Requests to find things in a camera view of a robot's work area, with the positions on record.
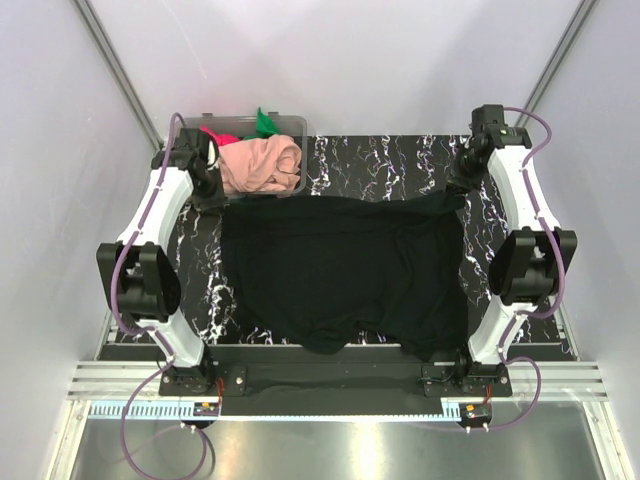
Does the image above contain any black marble pattern mat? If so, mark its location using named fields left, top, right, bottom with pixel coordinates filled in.
left=167, top=134, right=508, bottom=345

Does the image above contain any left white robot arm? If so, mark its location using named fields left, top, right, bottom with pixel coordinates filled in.
left=96, top=127, right=226, bottom=396

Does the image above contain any red t shirt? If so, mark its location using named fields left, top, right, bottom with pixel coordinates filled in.
left=199, top=125, right=240, bottom=147

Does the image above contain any black t shirt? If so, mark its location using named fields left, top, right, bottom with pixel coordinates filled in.
left=220, top=191, right=469, bottom=361

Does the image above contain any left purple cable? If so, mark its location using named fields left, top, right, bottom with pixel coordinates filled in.
left=112, top=112, right=216, bottom=476

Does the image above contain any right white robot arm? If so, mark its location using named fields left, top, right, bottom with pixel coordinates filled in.
left=446, top=104, right=578, bottom=397

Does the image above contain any pink t shirt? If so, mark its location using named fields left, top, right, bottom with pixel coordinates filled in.
left=219, top=135, right=302, bottom=194

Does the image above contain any green t shirt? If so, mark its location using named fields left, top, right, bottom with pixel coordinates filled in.
left=243, top=108, right=280, bottom=140

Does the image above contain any clear plastic bin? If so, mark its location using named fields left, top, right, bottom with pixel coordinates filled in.
left=185, top=112, right=307, bottom=199

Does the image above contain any white slotted cable duct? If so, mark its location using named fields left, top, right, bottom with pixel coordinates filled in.
left=88, top=400, right=221, bottom=421

